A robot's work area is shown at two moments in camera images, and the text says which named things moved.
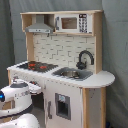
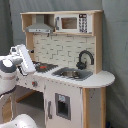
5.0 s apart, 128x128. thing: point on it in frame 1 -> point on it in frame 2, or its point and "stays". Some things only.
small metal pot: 70,73 stays
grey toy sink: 83,73 stays
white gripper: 33,88 -> 26,61
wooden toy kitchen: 64,57 stays
